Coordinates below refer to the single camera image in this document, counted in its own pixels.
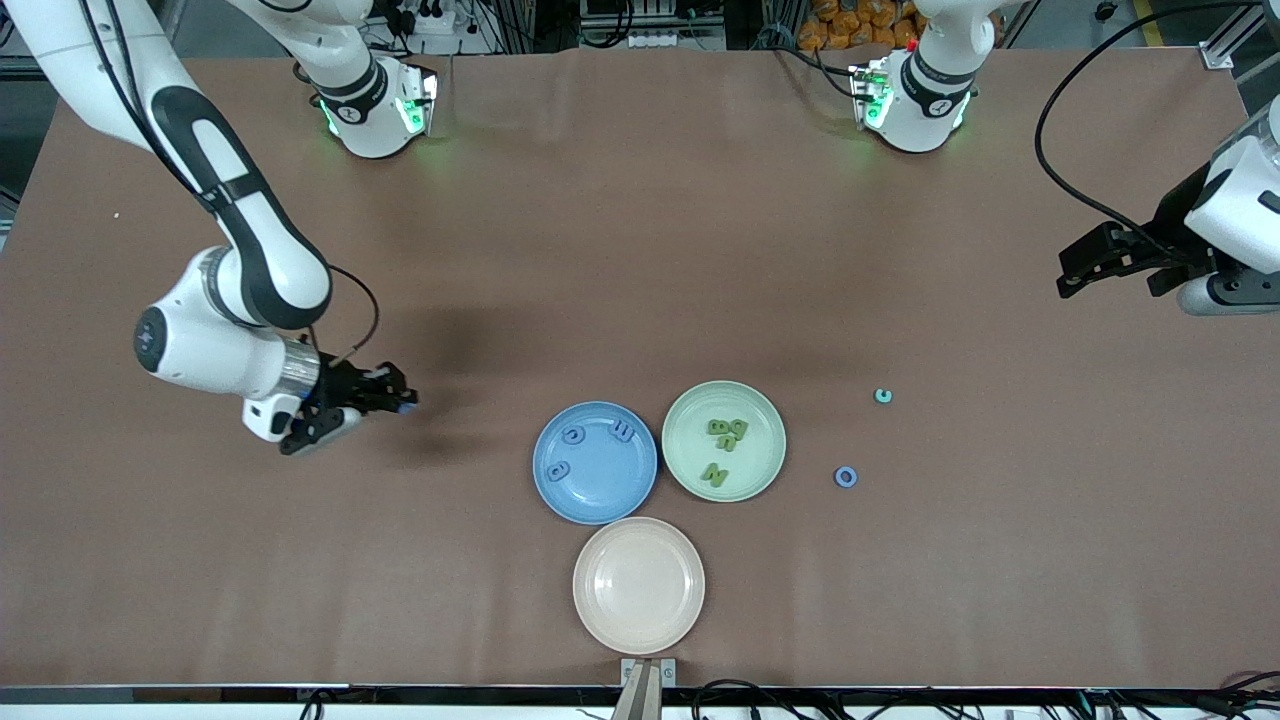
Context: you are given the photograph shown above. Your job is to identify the grey base connector box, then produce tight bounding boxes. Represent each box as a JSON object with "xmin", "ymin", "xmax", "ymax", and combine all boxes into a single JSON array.
[
  {"xmin": 395, "ymin": 68, "xmax": 439, "ymax": 137},
  {"xmin": 850, "ymin": 62, "xmax": 893, "ymax": 129}
]

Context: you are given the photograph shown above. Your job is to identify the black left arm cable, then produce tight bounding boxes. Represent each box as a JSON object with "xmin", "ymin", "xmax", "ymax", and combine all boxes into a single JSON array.
[{"xmin": 1035, "ymin": 0, "xmax": 1280, "ymax": 256}]

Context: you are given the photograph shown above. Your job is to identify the silver table edge rail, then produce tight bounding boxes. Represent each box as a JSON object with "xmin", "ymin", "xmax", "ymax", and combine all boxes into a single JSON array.
[{"xmin": 0, "ymin": 684, "xmax": 1280, "ymax": 707}]

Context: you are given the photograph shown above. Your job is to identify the aluminium frame profile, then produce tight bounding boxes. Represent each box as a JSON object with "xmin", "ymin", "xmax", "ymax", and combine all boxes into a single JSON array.
[{"xmin": 1200, "ymin": 0, "xmax": 1280, "ymax": 71}]

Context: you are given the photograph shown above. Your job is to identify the light green plate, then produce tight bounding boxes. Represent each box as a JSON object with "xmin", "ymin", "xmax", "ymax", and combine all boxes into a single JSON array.
[{"xmin": 661, "ymin": 380, "xmax": 787, "ymax": 503}]

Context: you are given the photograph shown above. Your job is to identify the beige plate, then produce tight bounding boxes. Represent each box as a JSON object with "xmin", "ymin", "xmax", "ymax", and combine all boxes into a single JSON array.
[{"xmin": 572, "ymin": 516, "xmax": 706, "ymax": 657}]

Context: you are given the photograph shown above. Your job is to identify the orange bags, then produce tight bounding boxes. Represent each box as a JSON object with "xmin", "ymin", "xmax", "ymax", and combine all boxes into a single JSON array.
[{"xmin": 797, "ymin": 0, "xmax": 921, "ymax": 51}]

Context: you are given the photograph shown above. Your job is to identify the blue plate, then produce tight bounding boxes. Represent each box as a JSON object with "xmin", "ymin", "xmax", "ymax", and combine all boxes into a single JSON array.
[{"xmin": 532, "ymin": 401, "xmax": 659, "ymax": 526}]

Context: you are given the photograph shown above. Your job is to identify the grey metal table bracket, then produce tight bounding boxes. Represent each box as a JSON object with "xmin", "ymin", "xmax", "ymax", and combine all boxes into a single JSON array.
[{"xmin": 612, "ymin": 657, "xmax": 678, "ymax": 720}]

